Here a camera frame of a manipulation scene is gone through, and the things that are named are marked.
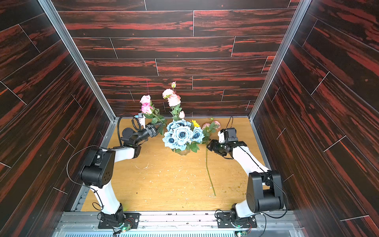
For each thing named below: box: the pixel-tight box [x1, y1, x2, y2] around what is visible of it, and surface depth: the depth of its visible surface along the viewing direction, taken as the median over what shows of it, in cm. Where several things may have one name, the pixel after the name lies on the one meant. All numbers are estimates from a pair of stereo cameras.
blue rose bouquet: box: [162, 118, 205, 151], surface depth 67 cm
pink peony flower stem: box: [161, 80, 186, 121], surface depth 84 cm
